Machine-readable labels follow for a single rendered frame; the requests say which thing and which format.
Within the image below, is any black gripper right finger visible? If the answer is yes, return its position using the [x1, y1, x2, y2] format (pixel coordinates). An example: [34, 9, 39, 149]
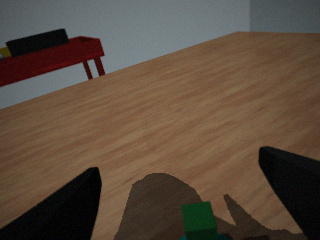
[259, 146, 320, 240]

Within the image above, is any teal flat circle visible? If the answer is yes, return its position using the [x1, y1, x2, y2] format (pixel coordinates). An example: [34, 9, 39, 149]
[179, 233, 230, 240]

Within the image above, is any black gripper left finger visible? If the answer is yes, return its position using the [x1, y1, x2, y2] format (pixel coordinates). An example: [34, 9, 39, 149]
[0, 167, 102, 240]

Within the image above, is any green rectangular post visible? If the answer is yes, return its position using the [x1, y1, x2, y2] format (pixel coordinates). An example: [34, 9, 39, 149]
[182, 201, 218, 240]

